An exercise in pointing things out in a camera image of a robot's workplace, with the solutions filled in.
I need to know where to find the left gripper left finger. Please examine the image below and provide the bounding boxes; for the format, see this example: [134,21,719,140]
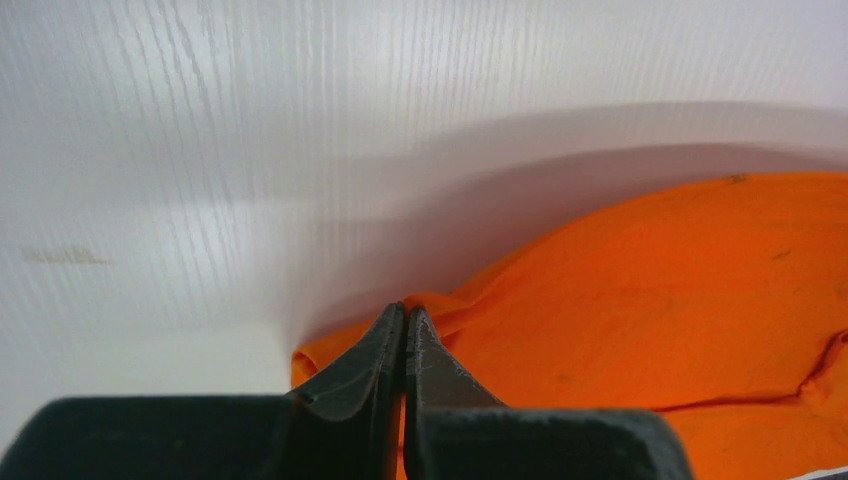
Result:
[1,303,406,479]

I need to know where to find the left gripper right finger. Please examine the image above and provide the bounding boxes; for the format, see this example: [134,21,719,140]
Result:
[404,307,693,479]

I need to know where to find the orange t shirt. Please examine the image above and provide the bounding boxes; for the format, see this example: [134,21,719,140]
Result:
[290,172,848,480]

